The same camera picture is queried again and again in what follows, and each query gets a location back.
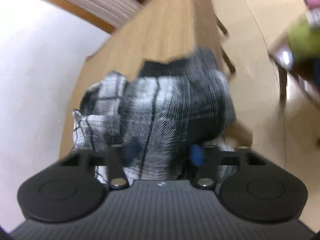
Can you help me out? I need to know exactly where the green cloth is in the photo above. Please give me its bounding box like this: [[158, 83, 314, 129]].
[[286, 16, 320, 63]]

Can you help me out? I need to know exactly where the wooden chair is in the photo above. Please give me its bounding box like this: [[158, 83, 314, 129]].
[[192, 0, 236, 75]]

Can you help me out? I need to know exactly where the person left hand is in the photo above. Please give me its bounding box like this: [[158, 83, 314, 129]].
[[222, 120, 253, 148]]

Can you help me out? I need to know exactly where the dark wooden side table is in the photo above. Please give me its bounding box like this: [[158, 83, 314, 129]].
[[268, 32, 319, 109]]

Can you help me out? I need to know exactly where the black white plaid shirt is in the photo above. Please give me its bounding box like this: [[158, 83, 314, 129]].
[[73, 48, 236, 181]]

